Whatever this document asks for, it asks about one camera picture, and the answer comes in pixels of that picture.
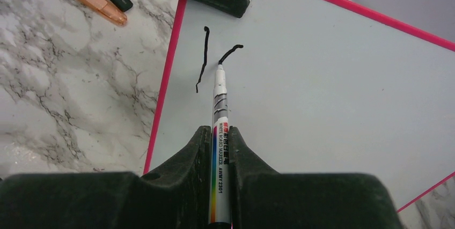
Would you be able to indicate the pink framed whiteboard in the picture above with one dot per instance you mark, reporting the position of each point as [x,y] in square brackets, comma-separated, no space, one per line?
[318,86]

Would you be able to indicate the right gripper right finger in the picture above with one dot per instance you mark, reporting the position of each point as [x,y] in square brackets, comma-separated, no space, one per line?
[264,198]

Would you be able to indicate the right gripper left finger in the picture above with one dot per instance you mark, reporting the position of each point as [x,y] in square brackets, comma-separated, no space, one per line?
[173,195]

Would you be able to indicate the white whiteboard marker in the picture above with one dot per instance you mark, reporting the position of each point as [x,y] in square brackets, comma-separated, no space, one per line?
[219,212]

